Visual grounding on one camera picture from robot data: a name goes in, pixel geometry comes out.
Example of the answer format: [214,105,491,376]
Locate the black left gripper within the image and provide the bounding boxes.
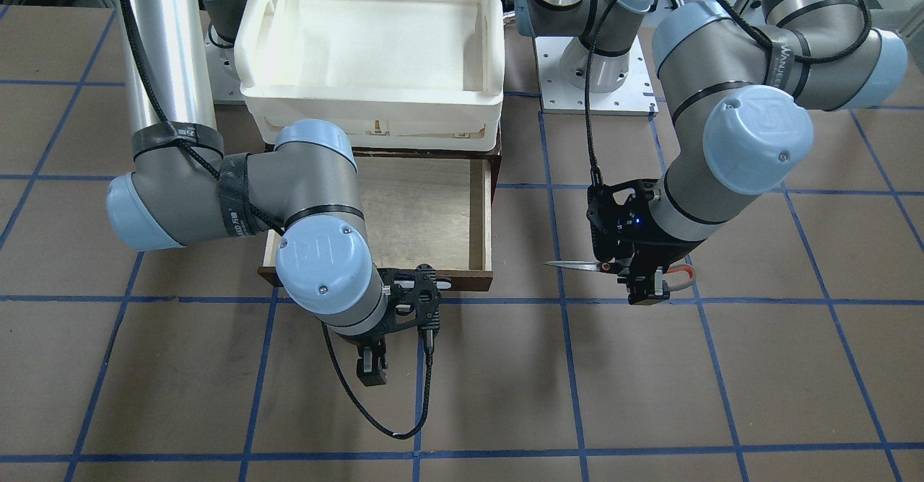
[626,235,697,305]

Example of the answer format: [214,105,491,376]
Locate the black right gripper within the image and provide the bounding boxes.
[346,320,405,387]

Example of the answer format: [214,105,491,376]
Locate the grey orange scissors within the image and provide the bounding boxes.
[545,260,697,292]

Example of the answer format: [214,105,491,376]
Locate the dark wooden drawer box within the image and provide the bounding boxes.
[258,139,502,292]

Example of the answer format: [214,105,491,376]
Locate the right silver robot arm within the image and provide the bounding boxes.
[106,0,391,386]

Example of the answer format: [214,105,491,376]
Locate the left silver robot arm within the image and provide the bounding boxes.
[554,0,908,304]

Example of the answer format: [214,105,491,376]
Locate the white plastic tray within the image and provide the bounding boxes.
[234,0,505,152]

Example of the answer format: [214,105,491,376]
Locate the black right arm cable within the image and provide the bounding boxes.
[321,323,437,441]

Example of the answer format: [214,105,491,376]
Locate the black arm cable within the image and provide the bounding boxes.
[321,323,437,441]
[583,0,874,187]

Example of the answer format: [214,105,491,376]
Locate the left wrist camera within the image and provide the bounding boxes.
[586,179,663,263]

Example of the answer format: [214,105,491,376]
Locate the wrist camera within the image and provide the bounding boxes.
[372,263,442,335]
[586,179,663,263]

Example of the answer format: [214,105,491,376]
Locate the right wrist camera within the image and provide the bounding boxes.
[372,263,442,335]

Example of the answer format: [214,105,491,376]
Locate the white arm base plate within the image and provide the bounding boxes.
[534,36,658,116]

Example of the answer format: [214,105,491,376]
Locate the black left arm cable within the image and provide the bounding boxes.
[583,0,874,187]

